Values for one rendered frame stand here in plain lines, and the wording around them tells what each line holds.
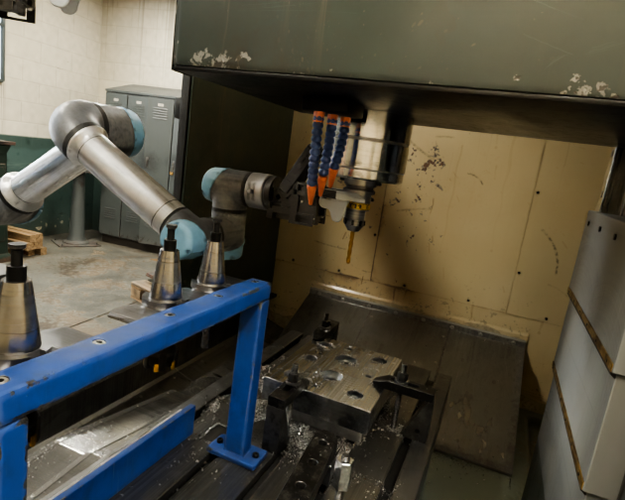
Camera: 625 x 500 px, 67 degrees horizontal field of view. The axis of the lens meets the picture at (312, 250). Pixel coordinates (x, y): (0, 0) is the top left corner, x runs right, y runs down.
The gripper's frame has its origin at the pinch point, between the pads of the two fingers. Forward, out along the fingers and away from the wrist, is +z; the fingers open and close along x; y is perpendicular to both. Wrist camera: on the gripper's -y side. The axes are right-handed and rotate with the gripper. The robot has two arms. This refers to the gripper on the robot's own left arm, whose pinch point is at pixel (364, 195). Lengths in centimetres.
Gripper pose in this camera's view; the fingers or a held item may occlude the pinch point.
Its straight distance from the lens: 92.0
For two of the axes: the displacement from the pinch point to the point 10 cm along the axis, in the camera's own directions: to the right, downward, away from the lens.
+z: 9.2, 1.8, -3.6
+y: -1.2, 9.8, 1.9
